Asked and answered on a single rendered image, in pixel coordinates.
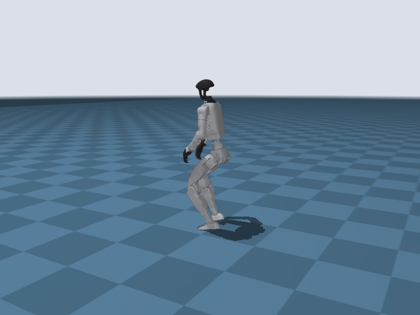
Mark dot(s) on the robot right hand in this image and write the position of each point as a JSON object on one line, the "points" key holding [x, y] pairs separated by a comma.
{"points": [[199, 149]]}

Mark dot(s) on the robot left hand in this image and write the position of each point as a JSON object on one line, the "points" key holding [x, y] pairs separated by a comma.
{"points": [[185, 155]]}

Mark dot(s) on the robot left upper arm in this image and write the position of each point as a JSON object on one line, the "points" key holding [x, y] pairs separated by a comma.
{"points": [[202, 112]]}

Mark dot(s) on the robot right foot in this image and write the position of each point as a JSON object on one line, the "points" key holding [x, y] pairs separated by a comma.
{"points": [[218, 217]]}

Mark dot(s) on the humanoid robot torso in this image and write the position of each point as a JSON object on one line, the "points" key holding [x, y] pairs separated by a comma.
{"points": [[215, 130]]}

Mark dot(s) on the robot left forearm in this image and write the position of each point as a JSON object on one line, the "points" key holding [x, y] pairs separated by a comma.
{"points": [[194, 144]]}

